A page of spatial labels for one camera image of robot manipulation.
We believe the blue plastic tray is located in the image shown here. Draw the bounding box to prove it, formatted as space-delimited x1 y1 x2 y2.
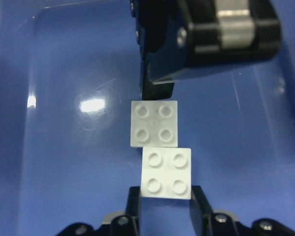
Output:
0 0 295 236

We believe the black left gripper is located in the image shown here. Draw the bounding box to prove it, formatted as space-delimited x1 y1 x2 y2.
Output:
130 0 281 100

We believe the white block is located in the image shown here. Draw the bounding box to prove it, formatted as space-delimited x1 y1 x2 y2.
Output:
140 147 191 200
130 100 178 148

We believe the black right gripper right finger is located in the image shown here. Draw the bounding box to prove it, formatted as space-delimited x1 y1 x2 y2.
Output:
189 185 213 236

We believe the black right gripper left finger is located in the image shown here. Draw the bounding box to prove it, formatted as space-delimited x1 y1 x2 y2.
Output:
125 186 141 236

